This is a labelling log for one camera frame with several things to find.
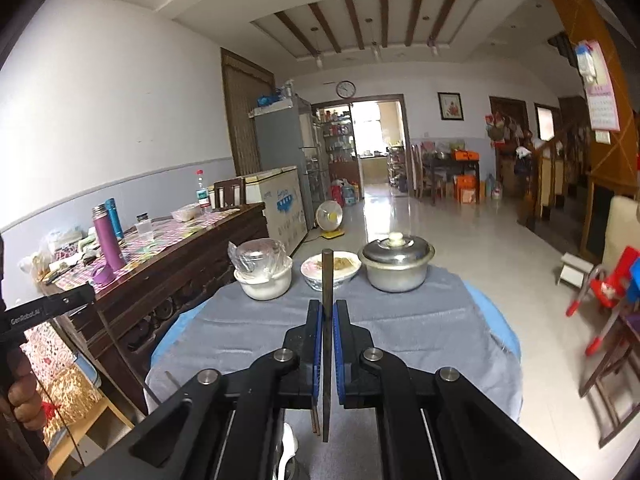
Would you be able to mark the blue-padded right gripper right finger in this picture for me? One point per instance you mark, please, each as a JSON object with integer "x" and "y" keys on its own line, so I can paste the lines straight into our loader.
{"x": 432, "y": 425}

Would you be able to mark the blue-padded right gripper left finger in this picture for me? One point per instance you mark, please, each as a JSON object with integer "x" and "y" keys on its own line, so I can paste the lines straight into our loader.
{"x": 223, "y": 426}

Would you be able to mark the person's left hand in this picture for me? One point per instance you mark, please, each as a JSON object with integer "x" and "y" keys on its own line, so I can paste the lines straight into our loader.
{"x": 23, "y": 400}

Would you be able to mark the grey felt tablecloth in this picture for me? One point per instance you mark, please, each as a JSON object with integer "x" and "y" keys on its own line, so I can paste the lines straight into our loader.
{"x": 444, "y": 322}

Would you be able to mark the purple thermos bottle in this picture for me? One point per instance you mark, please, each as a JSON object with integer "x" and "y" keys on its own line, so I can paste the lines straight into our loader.
{"x": 107, "y": 238}

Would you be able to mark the blue thermos bottle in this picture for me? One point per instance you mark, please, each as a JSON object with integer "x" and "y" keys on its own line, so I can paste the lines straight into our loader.
{"x": 111, "y": 209}

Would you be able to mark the clear plastic cup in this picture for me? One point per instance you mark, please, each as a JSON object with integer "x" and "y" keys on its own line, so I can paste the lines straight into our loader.
{"x": 145, "y": 230}

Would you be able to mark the white bowl with plastic wrap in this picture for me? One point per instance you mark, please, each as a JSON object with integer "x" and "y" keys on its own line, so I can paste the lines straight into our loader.
{"x": 262, "y": 267}

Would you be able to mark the aluminium pot with lid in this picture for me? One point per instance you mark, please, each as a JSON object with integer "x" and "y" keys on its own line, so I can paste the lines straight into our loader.
{"x": 397, "y": 263}

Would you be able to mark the dark wooden sideboard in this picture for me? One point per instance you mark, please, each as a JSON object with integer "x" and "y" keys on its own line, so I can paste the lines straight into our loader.
{"x": 119, "y": 333}

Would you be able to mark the small white step stool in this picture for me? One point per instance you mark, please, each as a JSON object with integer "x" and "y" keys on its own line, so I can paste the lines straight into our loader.
{"x": 574, "y": 270}

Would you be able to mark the red plastic chair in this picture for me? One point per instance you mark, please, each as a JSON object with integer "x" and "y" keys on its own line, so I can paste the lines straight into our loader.
{"x": 614, "y": 291}

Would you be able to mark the clear water bottle red cap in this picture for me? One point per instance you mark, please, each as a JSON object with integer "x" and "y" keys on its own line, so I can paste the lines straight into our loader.
{"x": 202, "y": 194}

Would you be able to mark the small floor fan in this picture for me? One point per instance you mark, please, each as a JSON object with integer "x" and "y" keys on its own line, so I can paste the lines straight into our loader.
{"x": 329, "y": 219}

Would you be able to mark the white chest freezer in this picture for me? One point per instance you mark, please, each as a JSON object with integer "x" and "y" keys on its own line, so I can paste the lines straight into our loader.
{"x": 279, "y": 190}

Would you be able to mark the grey refrigerator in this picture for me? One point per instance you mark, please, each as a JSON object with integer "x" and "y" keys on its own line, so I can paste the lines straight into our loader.
{"x": 286, "y": 135}

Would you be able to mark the framed wall picture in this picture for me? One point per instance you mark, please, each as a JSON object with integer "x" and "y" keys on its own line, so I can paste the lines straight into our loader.
{"x": 450, "y": 106}

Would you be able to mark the round wall clock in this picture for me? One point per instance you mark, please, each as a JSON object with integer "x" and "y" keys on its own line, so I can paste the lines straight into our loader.
{"x": 345, "y": 89}

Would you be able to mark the wall calendar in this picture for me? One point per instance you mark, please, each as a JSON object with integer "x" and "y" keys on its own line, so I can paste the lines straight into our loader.
{"x": 598, "y": 86}

